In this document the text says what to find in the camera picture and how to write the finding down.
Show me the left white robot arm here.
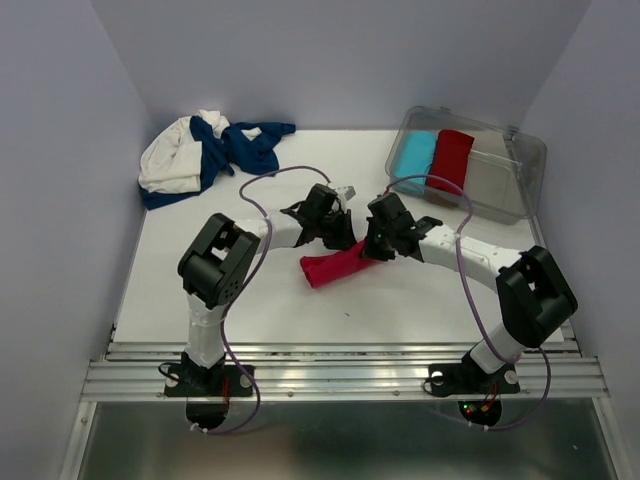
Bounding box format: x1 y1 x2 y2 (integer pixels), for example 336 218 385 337
163 184 356 394

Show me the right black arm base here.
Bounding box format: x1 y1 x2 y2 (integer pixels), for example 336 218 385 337
422 363 520 398

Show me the aluminium mounting rail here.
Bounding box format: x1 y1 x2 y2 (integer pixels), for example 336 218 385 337
81 341 609 402

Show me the rolled dark red t shirt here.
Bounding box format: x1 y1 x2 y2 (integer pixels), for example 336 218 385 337
426 129 475 194

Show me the white t shirt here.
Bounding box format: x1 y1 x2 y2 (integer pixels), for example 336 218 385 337
137 108 263 196

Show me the navy blue t shirt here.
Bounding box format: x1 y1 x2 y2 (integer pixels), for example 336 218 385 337
138 110 296 210

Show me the pink t shirt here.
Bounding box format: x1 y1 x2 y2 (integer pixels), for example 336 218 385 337
299 241 380 289

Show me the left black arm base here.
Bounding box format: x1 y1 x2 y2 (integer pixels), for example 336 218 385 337
158 362 254 399

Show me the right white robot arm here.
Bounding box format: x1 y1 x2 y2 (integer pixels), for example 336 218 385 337
363 192 578 390

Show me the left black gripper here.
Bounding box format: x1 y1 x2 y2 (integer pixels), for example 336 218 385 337
316 209 358 252

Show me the clear plastic bin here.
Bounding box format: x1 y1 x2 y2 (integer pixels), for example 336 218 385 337
385 106 547 224

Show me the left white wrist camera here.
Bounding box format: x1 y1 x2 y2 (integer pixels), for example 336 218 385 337
334 185 356 202

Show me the rolled cyan t shirt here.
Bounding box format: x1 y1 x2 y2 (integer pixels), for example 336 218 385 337
393 131 437 186

